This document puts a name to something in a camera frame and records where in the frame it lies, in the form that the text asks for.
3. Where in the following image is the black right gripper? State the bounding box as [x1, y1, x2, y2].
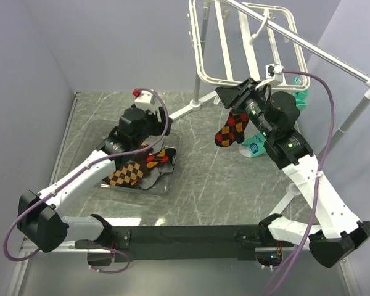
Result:
[216, 77, 274, 139]

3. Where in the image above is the red black argyle sock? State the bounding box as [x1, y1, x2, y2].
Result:
[146, 147, 176, 169]
[214, 110, 249, 147]

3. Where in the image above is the white clip sock hanger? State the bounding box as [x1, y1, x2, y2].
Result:
[187, 1, 297, 92]

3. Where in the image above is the teal patterned sock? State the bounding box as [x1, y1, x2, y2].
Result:
[292, 90, 308, 112]
[239, 133, 266, 158]

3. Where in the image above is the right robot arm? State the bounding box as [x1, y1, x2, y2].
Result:
[215, 78, 370, 268]

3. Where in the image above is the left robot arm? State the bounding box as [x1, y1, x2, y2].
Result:
[17, 105, 172, 253]

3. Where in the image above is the grey sock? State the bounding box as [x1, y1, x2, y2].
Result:
[135, 162, 175, 190]

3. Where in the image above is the brown argyle sock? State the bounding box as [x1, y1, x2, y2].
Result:
[102, 156, 149, 188]

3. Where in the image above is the clear plastic bin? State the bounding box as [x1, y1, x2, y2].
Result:
[70, 120, 183, 196]

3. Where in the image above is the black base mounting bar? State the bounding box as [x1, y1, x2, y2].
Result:
[75, 224, 284, 268]

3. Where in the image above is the silver drying rack stand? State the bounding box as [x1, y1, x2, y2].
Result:
[186, 1, 370, 220]

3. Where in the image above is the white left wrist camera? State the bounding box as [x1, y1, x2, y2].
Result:
[132, 88, 159, 115]

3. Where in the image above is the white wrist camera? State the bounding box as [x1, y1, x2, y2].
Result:
[255, 63, 284, 90]
[132, 88, 159, 115]

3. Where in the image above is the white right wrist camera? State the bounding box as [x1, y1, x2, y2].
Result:
[255, 63, 284, 90]

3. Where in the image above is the aluminium extrusion rail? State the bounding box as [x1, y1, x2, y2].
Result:
[20, 224, 346, 253]

